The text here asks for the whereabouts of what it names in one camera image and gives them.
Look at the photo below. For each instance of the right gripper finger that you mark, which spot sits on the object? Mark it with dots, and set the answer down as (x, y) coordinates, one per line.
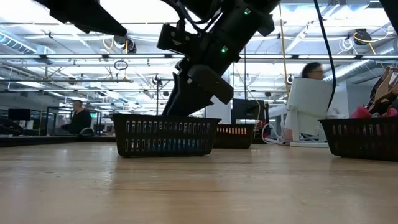
(186, 102)

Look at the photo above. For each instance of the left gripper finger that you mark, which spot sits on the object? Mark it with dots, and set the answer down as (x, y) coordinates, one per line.
(87, 15)

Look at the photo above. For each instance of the black plastic mesh basket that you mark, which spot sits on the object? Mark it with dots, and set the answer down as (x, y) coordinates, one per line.
(357, 152)
(168, 118)
(236, 144)

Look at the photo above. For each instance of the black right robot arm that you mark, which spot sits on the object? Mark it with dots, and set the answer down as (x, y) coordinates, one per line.
(242, 25)

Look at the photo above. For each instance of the white building pillar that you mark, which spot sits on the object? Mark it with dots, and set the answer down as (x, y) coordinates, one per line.
(222, 113)

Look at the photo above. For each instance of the black perforated computer case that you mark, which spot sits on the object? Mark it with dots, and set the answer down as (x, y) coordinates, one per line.
(248, 110)

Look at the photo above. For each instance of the person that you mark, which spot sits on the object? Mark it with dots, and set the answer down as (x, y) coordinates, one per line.
(311, 70)
(79, 121)

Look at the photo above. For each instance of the black monitor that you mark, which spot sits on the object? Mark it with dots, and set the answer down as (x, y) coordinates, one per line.
(18, 114)

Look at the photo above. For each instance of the black distant rig frame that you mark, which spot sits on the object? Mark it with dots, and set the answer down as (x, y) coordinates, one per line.
(157, 96)

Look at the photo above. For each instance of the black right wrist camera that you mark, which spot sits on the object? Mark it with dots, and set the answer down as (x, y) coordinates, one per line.
(177, 39)

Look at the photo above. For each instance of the black aluminium table frame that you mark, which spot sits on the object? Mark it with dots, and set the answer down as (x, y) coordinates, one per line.
(46, 140)

